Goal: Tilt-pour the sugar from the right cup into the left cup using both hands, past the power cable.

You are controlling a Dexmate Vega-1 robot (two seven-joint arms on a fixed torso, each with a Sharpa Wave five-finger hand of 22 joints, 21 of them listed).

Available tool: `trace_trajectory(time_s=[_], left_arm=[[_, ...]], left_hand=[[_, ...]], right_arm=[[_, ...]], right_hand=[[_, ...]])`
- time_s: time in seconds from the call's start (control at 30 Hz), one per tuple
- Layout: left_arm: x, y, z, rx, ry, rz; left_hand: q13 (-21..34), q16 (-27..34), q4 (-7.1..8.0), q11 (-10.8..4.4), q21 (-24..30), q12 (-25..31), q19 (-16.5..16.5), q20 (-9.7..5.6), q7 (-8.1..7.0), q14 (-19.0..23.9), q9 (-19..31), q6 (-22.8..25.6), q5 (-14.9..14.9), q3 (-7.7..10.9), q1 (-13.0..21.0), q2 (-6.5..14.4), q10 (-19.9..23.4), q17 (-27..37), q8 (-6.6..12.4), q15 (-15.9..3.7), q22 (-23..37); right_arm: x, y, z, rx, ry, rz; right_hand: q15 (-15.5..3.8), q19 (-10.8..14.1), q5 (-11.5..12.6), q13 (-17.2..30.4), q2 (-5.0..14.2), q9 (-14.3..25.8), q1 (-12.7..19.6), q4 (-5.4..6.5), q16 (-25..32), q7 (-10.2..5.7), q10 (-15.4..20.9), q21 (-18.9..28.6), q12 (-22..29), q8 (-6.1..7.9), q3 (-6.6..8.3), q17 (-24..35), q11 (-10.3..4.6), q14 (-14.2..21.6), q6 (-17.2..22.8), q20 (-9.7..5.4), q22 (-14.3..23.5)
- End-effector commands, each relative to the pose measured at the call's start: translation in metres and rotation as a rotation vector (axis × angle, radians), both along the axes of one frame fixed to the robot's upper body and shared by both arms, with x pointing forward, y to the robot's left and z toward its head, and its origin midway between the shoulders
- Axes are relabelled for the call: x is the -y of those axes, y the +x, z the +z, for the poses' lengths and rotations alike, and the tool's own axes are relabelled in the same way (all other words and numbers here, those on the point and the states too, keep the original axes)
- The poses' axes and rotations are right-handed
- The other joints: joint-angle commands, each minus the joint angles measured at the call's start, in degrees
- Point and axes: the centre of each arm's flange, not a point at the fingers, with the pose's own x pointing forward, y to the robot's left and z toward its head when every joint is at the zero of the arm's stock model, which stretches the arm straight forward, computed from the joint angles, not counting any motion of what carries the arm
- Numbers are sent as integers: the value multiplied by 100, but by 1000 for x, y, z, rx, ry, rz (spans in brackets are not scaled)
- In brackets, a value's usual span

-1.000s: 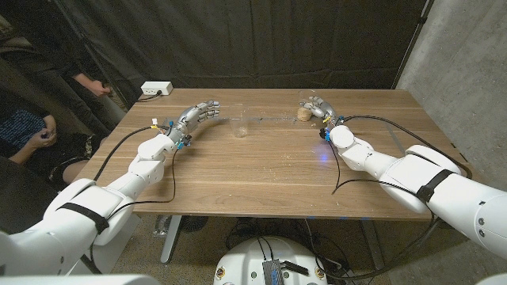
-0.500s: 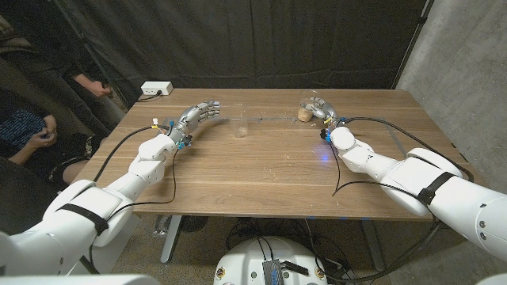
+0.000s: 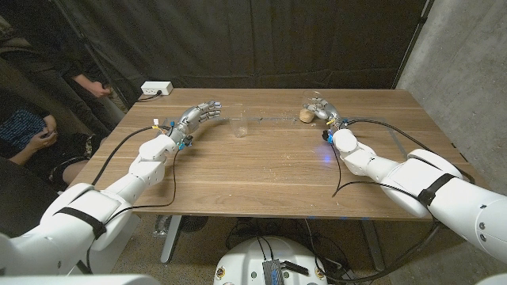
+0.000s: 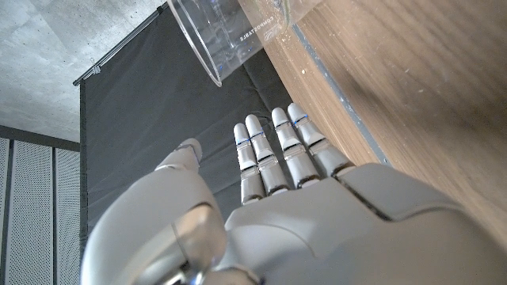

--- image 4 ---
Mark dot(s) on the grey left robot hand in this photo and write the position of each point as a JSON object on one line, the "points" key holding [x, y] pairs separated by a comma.
{"points": [[317, 237]]}

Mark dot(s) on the clear plastic cup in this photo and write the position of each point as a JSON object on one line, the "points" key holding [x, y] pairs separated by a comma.
{"points": [[222, 35]]}

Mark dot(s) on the wooden table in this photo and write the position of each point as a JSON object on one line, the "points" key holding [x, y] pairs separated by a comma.
{"points": [[336, 91]]}

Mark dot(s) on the black backdrop curtain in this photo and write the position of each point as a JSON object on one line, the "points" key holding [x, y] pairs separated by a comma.
{"points": [[150, 118]]}

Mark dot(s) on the black backdrop crossbar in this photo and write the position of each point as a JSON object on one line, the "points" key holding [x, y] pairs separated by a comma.
{"points": [[119, 45]]}

